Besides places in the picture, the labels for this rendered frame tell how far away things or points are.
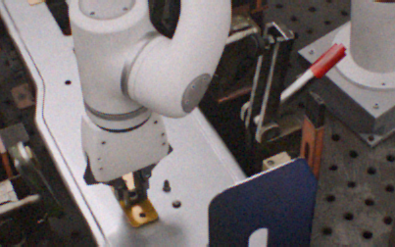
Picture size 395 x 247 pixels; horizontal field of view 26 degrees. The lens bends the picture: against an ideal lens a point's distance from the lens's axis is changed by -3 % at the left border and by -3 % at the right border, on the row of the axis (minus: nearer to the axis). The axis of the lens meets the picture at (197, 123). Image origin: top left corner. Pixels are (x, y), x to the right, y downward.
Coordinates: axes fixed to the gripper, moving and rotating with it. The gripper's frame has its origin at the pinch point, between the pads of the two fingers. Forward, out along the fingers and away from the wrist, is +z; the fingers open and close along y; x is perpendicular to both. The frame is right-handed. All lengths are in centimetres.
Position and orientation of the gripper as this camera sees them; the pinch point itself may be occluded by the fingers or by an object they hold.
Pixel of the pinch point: (131, 186)
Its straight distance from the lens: 115.8
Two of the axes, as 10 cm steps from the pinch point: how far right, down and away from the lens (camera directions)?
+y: -8.9, 3.5, -2.8
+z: 0.3, 6.6, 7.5
